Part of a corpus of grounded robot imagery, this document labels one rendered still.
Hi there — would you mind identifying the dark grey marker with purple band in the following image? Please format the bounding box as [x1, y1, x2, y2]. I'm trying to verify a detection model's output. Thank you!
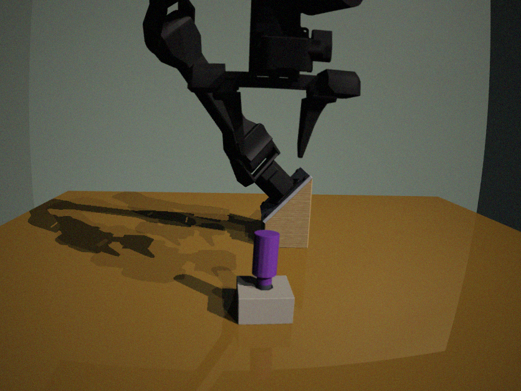
[257, 277, 272, 290]

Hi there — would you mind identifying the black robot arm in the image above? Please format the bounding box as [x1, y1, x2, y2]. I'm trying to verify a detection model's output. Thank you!
[143, 0, 363, 205]

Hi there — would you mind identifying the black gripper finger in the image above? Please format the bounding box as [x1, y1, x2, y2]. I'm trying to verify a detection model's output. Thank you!
[213, 92, 245, 156]
[297, 95, 337, 158]

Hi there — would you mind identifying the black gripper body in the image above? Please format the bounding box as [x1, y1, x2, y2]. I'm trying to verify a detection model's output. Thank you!
[187, 15, 361, 99]

